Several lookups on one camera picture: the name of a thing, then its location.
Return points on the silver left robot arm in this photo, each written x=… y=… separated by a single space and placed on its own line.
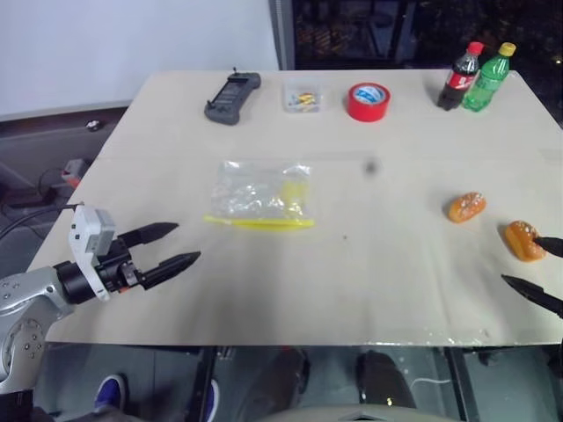
x=26 y=292

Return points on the clear yellow-zip plastic bag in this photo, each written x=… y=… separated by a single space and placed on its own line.
x=261 y=195

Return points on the red tape roll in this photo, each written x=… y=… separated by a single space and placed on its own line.
x=368 y=101

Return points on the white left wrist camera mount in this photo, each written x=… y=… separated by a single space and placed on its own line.
x=90 y=235

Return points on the green soda bottle yellow cap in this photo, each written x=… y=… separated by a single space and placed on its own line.
x=486 y=81

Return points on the clear box of small parts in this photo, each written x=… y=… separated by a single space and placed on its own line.
x=304 y=97

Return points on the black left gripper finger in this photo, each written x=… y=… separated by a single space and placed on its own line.
x=171 y=266
x=147 y=232

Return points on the cola bottle red cap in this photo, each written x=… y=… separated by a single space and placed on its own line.
x=458 y=79

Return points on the red grey device on floor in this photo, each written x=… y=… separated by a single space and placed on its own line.
x=72 y=169

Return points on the sugared orange bread roll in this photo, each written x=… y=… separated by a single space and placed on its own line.
x=467 y=207
x=522 y=239

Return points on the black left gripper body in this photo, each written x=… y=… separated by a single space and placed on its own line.
x=116 y=266

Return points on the grey handheld controller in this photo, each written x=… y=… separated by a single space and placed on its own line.
x=231 y=97

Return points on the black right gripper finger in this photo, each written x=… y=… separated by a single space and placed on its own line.
x=550 y=242
x=536 y=292

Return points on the blue shoe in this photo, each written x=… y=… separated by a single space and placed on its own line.
x=110 y=391
x=214 y=393

